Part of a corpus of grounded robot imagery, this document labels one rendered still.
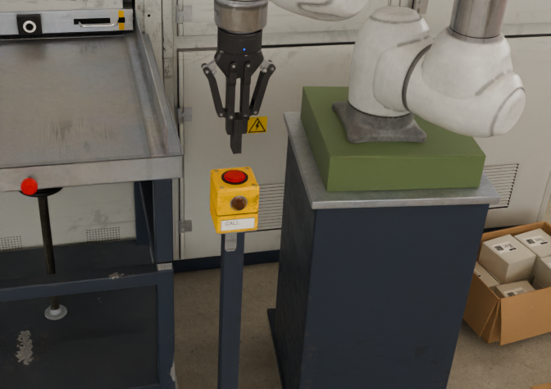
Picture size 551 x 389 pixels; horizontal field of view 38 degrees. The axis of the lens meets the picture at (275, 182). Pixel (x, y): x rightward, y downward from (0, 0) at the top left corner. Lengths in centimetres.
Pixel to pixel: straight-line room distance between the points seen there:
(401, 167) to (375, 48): 26
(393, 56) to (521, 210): 142
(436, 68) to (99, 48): 96
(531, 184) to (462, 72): 141
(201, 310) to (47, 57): 93
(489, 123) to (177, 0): 100
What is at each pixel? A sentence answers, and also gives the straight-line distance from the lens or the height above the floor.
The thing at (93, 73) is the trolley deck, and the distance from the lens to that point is 204.
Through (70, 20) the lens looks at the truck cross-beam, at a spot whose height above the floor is 90.
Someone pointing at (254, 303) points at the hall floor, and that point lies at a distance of 259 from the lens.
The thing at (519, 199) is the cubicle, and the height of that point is 18.
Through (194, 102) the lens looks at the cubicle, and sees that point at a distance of 236.
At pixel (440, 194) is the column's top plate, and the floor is 75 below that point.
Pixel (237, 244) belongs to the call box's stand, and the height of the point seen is 76.
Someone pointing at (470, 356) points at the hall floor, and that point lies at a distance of 253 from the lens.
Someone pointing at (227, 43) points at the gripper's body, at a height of 118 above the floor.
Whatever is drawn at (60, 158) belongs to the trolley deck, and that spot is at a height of 85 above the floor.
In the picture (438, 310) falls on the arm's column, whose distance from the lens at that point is 201.
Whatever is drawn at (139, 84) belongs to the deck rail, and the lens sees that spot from 196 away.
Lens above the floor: 168
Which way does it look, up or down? 32 degrees down
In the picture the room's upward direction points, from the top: 4 degrees clockwise
